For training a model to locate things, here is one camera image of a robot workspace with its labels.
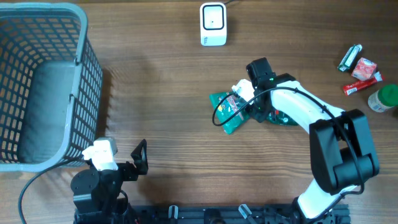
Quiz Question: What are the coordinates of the red white small box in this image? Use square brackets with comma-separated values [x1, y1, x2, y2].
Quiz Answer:
[351, 57, 377, 81]

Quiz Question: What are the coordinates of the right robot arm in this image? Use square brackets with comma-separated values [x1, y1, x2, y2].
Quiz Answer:
[246, 57, 380, 223]

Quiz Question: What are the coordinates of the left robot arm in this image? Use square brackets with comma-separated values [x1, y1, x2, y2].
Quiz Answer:
[70, 138, 149, 223]

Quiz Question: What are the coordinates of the green lidded jar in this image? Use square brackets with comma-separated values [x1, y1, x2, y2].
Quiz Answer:
[368, 84, 397, 113]

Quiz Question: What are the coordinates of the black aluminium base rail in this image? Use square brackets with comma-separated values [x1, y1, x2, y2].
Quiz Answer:
[73, 204, 351, 224]

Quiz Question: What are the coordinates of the green 3M gloves packet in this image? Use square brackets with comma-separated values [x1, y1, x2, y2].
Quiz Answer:
[209, 91, 298, 134]

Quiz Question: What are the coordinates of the grey plastic shopping basket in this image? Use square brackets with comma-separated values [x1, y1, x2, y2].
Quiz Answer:
[1, 2, 103, 172]

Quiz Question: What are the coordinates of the red stick sachet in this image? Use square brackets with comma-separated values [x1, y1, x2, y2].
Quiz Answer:
[343, 72, 384, 96]

